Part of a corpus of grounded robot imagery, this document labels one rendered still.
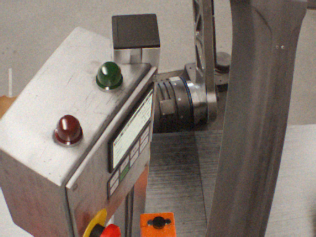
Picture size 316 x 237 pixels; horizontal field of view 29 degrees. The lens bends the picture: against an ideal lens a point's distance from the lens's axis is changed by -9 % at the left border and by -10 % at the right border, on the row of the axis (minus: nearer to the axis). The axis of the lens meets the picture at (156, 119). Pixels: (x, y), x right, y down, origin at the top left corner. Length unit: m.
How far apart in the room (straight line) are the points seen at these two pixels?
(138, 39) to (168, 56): 1.96
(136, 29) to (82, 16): 2.11
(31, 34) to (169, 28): 0.59
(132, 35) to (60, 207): 0.18
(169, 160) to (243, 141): 0.77
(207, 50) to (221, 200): 1.33
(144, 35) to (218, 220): 0.19
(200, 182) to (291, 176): 0.20
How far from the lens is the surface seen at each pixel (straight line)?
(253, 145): 0.56
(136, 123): 0.64
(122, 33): 0.62
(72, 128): 0.56
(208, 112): 1.98
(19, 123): 0.59
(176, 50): 2.60
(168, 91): 1.94
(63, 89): 0.61
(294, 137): 1.41
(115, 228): 0.68
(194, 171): 1.32
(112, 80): 0.60
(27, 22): 2.74
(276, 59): 0.54
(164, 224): 0.84
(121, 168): 0.68
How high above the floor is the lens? 1.96
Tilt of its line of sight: 55 degrees down
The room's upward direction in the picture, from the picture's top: 6 degrees clockwise
